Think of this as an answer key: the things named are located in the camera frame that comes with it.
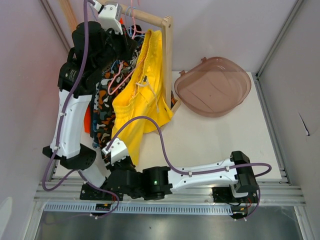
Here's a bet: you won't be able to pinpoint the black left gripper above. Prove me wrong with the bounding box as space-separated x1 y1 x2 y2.
93 22 138 73

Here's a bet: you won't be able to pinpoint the orange grey camouflage shorts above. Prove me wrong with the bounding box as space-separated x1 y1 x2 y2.
90 43 142 149

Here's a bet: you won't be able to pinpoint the yellow shorts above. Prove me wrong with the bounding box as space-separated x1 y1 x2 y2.
110 29 174 166

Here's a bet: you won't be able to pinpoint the bright orange shorts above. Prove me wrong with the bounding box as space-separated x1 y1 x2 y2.
83 105 91 134

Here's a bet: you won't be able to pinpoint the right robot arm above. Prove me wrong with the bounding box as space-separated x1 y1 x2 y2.
105 151 258 202

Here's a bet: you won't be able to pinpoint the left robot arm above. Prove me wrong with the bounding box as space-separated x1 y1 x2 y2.
42 21 138 200

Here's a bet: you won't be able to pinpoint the wooden clothes rack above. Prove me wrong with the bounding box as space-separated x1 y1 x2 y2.
58 0 182 135

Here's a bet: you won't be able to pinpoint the translucent pink plastic basin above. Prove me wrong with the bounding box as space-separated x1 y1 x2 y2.
174 57 252 118

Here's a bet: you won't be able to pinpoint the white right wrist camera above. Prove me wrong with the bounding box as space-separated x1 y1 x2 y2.
101 137 129 165

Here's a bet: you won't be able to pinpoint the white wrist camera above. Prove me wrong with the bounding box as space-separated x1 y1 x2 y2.
93 0 123 35
101 137 129 165

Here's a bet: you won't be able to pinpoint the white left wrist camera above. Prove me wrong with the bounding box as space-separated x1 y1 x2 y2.
93 0 123 35

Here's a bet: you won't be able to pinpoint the grey slotted cable duct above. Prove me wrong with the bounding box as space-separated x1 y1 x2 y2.
43 202 233 216

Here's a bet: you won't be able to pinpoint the aluminium mounting rail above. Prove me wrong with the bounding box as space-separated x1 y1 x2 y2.
33 178 307 207

